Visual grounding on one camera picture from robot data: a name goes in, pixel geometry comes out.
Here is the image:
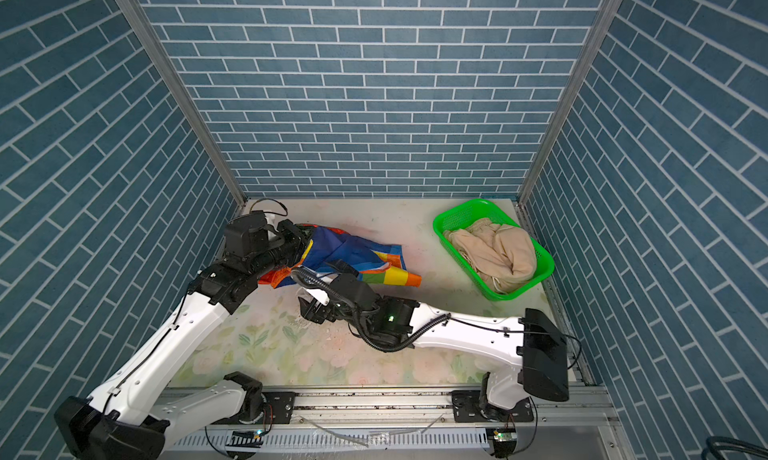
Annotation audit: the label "aluminium left corner post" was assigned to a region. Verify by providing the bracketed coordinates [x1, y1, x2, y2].
[115, 0, 247, 207]

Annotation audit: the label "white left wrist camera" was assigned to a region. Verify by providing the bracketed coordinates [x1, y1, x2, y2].
[249, 197, 289, 227]

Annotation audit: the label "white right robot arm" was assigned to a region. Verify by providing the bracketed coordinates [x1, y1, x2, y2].
[290, 267, 570, 422]

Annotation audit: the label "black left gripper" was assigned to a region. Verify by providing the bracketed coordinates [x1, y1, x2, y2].
[248, 219, 317, 281]

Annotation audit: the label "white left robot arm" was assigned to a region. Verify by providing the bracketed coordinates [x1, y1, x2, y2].
[54, 210, 313, 459]

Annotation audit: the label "aluminium corner post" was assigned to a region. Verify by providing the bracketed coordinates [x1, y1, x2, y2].
[517, 0, 623, 209]
[115, 0, 247, 207]

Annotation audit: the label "rainbow striped shorts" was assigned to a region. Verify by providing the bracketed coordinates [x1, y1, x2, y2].
[297, 224, 422, 287]

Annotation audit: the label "aluminium right corner post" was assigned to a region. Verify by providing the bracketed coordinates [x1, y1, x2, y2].
[517, 0, 623, 209]

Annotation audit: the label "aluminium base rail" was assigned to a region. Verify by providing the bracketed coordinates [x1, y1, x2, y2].
[159, 385, 634, 459]

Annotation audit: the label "white vented cable tray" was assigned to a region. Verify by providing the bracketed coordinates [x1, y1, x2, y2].
[168, 425, 489, 454]

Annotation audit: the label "beige shorts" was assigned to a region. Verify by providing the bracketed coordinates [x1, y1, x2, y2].
[444, 217, 538, 294]

